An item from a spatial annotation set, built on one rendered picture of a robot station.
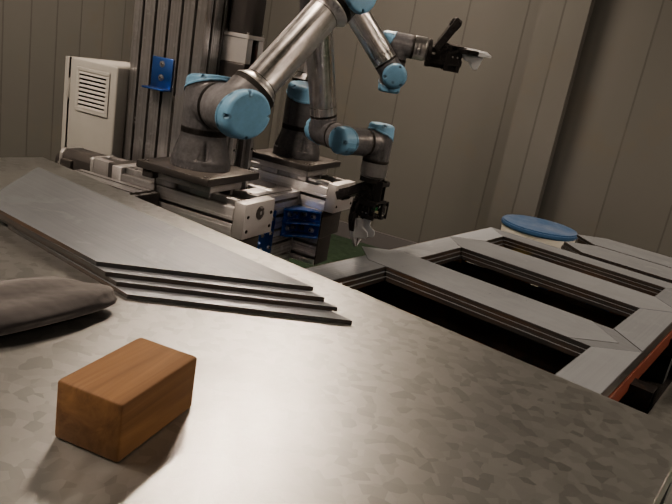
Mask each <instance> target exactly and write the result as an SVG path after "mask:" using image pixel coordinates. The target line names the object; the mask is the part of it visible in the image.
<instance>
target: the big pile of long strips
mask: <svg viewBox="0 0 672 504"><path fill-rule="evenodd" d="M577 237H578V238H577V242H578V243H573V242H566V241H564V243H563V245H562V246H561V249H563V250H566V251H570V252H573V253H576V254H579V255H582V256H586V257H589V258H592V259H595V260H598V261H602V262H605V263H608V264H611V265H614V266H618V267H621V268H624V269H627V270H630V271H634V272H637V273H640V274H643V275H646V276H650V277H653V278H656V279H659V280H662V281H666V282H669V283H672V258H671V257H668V256H665V255H661V254H658V253H654V252H651V251H648V250H644V249H641V248H637V247H634V246H630V245H627V244H624V243H620V242H617V241H613V240H610V239H606V238H599V237H592V236H585V235H578V234H577Z"/></svg>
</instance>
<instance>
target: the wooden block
mask: <svg viewBox="0 0 672 504"><path fill-rule="evenodd" d="M196 362H197V358H196V357H195V356H193V355H190V354H187V353H184V352H181V351H178V350H175V349H173V348H170V347H167V346H164V345H161V344H158V343H156V342H153V341H150V340H147V339H144V338H138V339H136V340H134V341H132V342H130V343H128V344H126V345H124V346H123V347H121V348H119V349H117V350H115V351H113V352H111V353H109V354H107V355H105V356H103V357H102V358H100V359H98V360H96V361H94V362H92V363H90V364H88V365H86V366H84V367H82V368H81V369H79V370H77V371H75V372H73V373H71V374H69V375H67V376H65V377H63V378H61V379H60V380H59V381H58V390H57V407H56V425H55V435H56V437H57V438H60V439H62V440H65V441H67V442H69V443H72V444H74V445H76V446H79V447H81V448H83V449H86V450H88V451H90V452H93V453H95V454H97V455H100V456H102V457H104V458H107V459H109V460H112V461H114V462H119V461H121V460H122V459H123V458H125V457H126V456H127V455H128V454H130V453H131V452H132V451H134V450H135V449H136V448H138V447H139V446H140V445H142V444H143V443H144V442H145V441H147V440H148V439H149V438H151V437H152V436H153V435H155V434H156V433H157V432H159V431H160V430H161V429H162V428H164V427H165V426H166V425H168V424H169V423H170V422H172V421H173V420H174V419H176V418H177V417H178V416H179V415H181V414H182V413H183V412H185V411H186V410H187V409H189V408H190V406H191V402H192V394H193V386H194V378H195V370H196Z"/></svg>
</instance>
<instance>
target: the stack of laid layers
mask: <svg viewBox="0 0 672 504"><path fill-rule="evenodd" d="M486 242H490V243H493V244H496V245H499V246H502V247H505V248H508V249H511V250H514V251H517V252H521V253H524V254H527V255H530V256H533V257H536V258H539V259H542V260H545V261H548V262H551V263H554V264H557V265H560V266H563V267H566V268H569V269H572V270H575V271H579V272H582V273H585V274H588V275H591V276H594V277H597V278H600V279H603V280H606V281H609V282H612V283H615V284H618V285H621V286H624V287H627V288H630V289H634V290H637V291H640V292H643V293H646V294H649V295H652V296H654V297H655V296H656V295H657V294H658V293H660V292H661V291H662V290H663V289H665V288H664V287H660V286H657V285H654V284H651V283H648V282H645V281H641V280H638V279H635V278H632V277H629V276H626V275H623V274H619V273H616V272H613V271H610V270H607V269H604V268H601V267H597V266H594V265H591V264H588V263H585V262H582V261H579V260H575V259H572V258H569V257H566V256H563V255H560V254H557V253H553V252H550V251H547V250H544V249H541V248H538V247H535V246H531V245H528V244H525V243H522V242H519V241H516V240H513V239H509V238H506V237H500V238H496V239H492V240H488V241H486ZM422 259H425V260H428V261H430V262H433V263H436V264H438V265H442V264H445V263H449V262H452V261H456V260H459V259H462V260H465V261H468V262H471V263H474V264H476V265H479V266H482V267H485V268H488V269H491V270H493V271H496V272H499V273H502V274H505V275H508V276H510V277H513V278H516V279H519V280H522V281H525V282H527V283H530V284H533V285H536V286H539V287H542V288H544V289H547V290H550V291H553V292H556V293H559V294H562V295H564V296H567V297H570V298H573V299H576V300H579V301H581V302H584V303H587V304H590V305H593V306H596V307H598V308H601V309H604V310H607V311H610V312H613V313H615V314H618V315H621V316H624V317H627V318H628V317H629V316H630V315H632V314H633V313H634V312H635V311H637V310H638V309H639V308H637V307H634V306H631V305H628V304H626V303H623V302H620V301H617V300H614V299H611V298H608V297H605V296H602V295H599V294H596V293H593V292H590V291H587V290H584V289H582V288H579V287H576V286H573V285H570V284H567V283H564V282H561V281H558V280H555V279H552V278H549V277H546V276H543V275H541V274H538V273H535V272H532V271H529V270H526V269H523V268H520V267H517V266H514V265H511V264H508V263H505V262H502V261H499V260H497V259H494V258H491V257H488V256H485V255H482V254H479V253H476V252H473V251H470V250H467V249H464V248H457V249H453V250H450V251H446V252H442V253H438V254H434V255H430V256H426V257H423V258H422ZM334 281H335V282H337V283H340V284H342V285H345V286H347V287H349V288H352V289H354V290H355V289H359V288H362V287H366V286H369V285H372V284H376V283H379V282H383V281H387V282H389V283H392V284H394V285H397V286H399V287H402V288H404V289H407V290H409V291H412V292H414V293H417V294H419V295H422V296H424V297H426V298H429V299H431V300H434V301H436V302H439V303H441V304H444V305H446V306H449V307H451V308H454V309H456V310H459V311H461V312H464V313H466V314H469V315H471V316H474V317H476V318H479V319H481V320H484V321H486V322H489V323H491V324H494V325H496V326H499V327H501V328H504V329H506V330H508V331H511V332H513V333H516V334H518V335H521V336H523V337H526V338H528V339H531V340H533V341H536V342H538V343H541V344H543V345H546V346H548V347H551V348H553V349H556V350H558V351H561V352H563V353H566V354H568V355H571V356H573V357H576V358H577V357H578V356H579V355H580V354H582V353H583V352H584V351H585V350H587V349H588V348H589V347H591V346H592V347H601V348H609V349H618V350H627V351H636V352H642V351H641V350H640V349H638V348H637V347H636V346H635V345H633V344H632V343H631V342H630V341H628V340H627V339H626V338H625V337H623V336H622V335H621V334H620V333H618V332H617V331H616V330H615V329H614V328H613V329H612V328H609V327H606V326H604V325H601V324H598V323H595V322H594V323H595V324H597V325H598V326H599V327H600V328H602V329H603V330H604V331H605V332H606V333H608V334H609V335H610V336H611V337H612V338H614V339H615V340H616V341H617V342H619V343H610V342H602V341H593V340H585V339H576V338H568V337H566V336H563V335H560V334H558V333H555V332H553V331H550V330H548V329H545V328H542V327H540V326H537V325H535V324H532V323H529V322H527V321H524V320H522V319H519V318H517V317H514V316H511V315H509V314H506V313H504V312H501V311H499V310H496V309H493V308H491V307H488V306H486V305H483V304H480V303H478V302H475V301H473V300H470V299H468V298H465V297H462V296H460V295H457V294H455V293H452V292H450V291H447V290H444V289H442V288H439V287H437V286H434V285H431V284H429V283H426V282H424V281H421V280H419V279H416V278H414V277H411V276H408V275H406V274H403V273H401V272H398V271H396V270H393V269H391V268H388V267H386V266H385V267H384V268H380V269H376V270H372V271H368V272H364V273H361V274H357V275H353V276H349V277H345V278H341V279H337V280H334ZM671 330H672V323H671V324H670V325H669V326H668V327H667V328H666V329H665V330H664V331H663V332H662V333H661V334H660V335H659V336H658V337H657V338H656V339H655V340H654V341H653V342H652V343H651V344H650V345H649V346H648V347H647V348H646V349H645V350H644V351H643V352H642V353H641V354H640V355H639V356H638V357H637V358H636V359H635V360H634V361H633V362H632V363H631V364H630V365H629V366H628V367H627V368H626V369H625V370H624V371H623V372H622V373H621V374H620V375H619V376H618V377H617V378H616V379H615V380H614V382H613V383H612V384H611V385H610V386H609V387H608V388H607V389H606V390H605V391H604V392H603V393H602V394H601V395H603V396H606V397H608V396H609V395H610V394H611V393H612V392H613V391H614V390H615V389H616V388H617V387H618V386H619V385H620V384H621V383H622V382H623V381H624V380H625V379H626V377H627V376H628V375H629V374H630V373H631V372H632V371H633V370H634V369H635V368H636V367H637V366H638V365H639V364H640V363H641V362H642V361H643V360H644V359H645V357H646V356H647V355H648V354H649V353H650V352H651V351H652V350H653V349H654V348H655V347H656V346H657V345H658V344H659V343H660V342H661V341H662V340H663V338H664V337H665V336H666V335H667V334H668V333H669V332H670V331H671Z"/></svg>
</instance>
